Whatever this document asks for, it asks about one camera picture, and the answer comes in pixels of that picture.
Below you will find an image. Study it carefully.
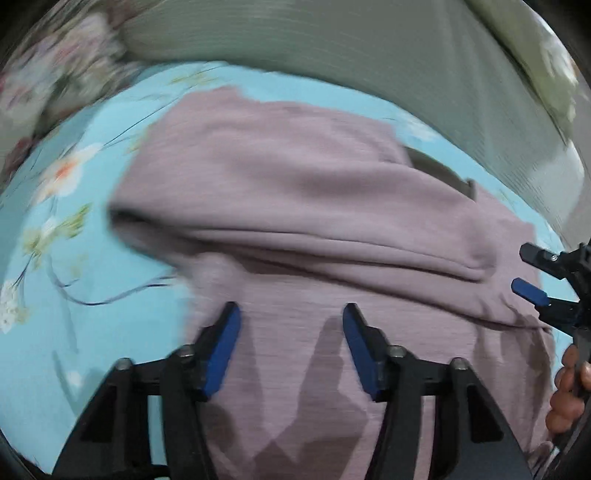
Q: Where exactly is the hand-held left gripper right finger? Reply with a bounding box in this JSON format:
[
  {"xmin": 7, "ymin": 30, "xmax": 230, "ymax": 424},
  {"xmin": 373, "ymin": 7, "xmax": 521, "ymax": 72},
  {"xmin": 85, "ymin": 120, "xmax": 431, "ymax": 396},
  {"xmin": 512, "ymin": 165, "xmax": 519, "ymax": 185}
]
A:
[{"xmin": 342, "ymin": 302, "xmax": 536, "ymax": 480}]

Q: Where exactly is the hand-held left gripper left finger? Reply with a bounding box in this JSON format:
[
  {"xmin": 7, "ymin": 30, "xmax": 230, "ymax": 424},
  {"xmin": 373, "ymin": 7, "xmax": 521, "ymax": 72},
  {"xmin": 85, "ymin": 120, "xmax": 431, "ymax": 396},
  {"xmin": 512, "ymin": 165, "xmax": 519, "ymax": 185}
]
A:
[{"xmin": 51, "ymin": 301, "xmax": 242, "ymax": 480}]

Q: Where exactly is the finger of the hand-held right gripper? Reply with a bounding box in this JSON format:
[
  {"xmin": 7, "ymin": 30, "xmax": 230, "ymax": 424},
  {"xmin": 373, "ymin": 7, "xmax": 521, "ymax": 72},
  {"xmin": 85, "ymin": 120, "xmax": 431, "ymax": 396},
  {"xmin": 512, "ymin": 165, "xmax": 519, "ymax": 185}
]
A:
[
  {"xmin": 510, "ymin": 278, "xmax": 591, "ymax": 329},
  {"xmin": 519, "ymin": 243, "xmax": 591, "ymax": 280}
]

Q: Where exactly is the mauve knit garment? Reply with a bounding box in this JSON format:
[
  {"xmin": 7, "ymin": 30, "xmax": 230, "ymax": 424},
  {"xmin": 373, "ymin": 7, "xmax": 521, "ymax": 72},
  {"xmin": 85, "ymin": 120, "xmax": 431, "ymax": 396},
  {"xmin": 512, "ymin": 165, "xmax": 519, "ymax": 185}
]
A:
[{"xmin": 107, "ymin": 85, "xmax": 558, "ymax": 480}]

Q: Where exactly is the person's right hand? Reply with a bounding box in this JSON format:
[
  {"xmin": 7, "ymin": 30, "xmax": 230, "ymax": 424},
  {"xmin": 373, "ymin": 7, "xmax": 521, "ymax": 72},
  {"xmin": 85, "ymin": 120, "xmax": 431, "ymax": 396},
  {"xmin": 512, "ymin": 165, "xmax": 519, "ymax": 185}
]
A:
[{"xmin": 545, "ymin": 344, "xmax": 591, "ymax": 435}]

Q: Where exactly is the light green pillow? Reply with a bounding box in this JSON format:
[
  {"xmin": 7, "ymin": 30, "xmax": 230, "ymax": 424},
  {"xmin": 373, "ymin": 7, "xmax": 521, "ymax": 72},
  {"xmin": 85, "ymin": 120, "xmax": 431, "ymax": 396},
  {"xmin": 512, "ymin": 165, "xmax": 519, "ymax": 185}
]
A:
[{"xmin": 465, "ymin": 0, "xmax": 581, "ymax": 141}]

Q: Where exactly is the green ribbed pillow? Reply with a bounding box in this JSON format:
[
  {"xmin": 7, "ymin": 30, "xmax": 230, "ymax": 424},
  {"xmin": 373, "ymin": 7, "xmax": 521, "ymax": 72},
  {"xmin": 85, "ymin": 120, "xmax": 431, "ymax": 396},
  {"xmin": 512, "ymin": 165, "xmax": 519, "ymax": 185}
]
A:
[{"xmin": 117, "ymin": 0, "xmax": 583, "ymax": 243}]

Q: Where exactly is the floral ruffled pillow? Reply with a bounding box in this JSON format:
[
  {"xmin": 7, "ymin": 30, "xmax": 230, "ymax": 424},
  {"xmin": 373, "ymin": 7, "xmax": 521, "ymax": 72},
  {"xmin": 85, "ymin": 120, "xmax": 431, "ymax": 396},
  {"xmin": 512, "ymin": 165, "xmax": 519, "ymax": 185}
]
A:
[{"xmin": 0, "ymin": 9, "xmax": 145, "ymax": 185}]

